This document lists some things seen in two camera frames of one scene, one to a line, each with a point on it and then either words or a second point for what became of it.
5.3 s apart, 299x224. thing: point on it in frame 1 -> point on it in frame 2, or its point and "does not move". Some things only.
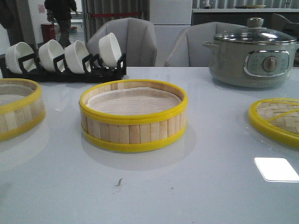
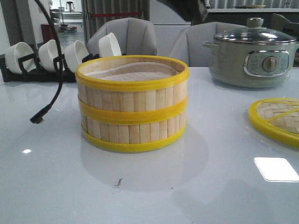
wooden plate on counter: [253, 6] does not move
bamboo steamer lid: [278, 117] does not move
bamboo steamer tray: [22, 108] -> [132, 89]
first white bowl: [17, 50] does not move
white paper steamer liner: [9, 93] -> [131, 71]
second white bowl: [47, 52] does not move
